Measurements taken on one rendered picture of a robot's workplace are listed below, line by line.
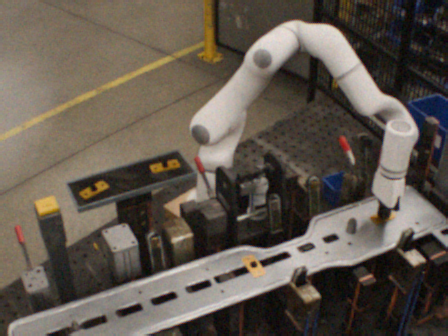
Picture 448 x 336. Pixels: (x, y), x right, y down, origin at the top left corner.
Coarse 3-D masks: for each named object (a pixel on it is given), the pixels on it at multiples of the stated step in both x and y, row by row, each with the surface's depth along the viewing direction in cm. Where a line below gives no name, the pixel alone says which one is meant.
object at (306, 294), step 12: (300, 288) 170; (312, 288) 170; (288, 300) 176; (300, 300) 169; (312, 300) 167; (288, 312) 179; (300, 312) 171; (312, 312) 171; (288, 324) 182; (300, 324) 173; (312, 324) 174
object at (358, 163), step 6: (360, 138) 194; (366, 138) 195; (360, 144) 196; (366, 144) 193; (360, 150) 197; (366, 150) 198; (360, 156) 198; (366, 156) 199; (354, 162) 201; (360, 162) 200; (366, 162) 200; (354, 168) 202; (360, 168) 202; (366, 168) 202; (354, 174) 203; (366, 180) 204
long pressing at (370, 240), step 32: (416, 192) 209; (320, 224) 196; (384, 224) 196; (416, 224) 196; (224, 256) 186; (256, 256) 186; (320, 256) 186; (352, 256) 186; (128, 288) 176; (160, 288) 176; (224, 288) 176; (256, 288) 176; (32, 320) 167; (64, 320) 167; (128, 320) 167; (160, 320) 168
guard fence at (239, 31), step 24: (216, 0) 458; (240, 0) 442; (264, 0) 425; (288, 0) 410; (312, 0) 396; (216, 24) 472; (240, 24) 454; (264, 24) 437; (216, 48) 490; (240, 48) 468; (288, 72) 444
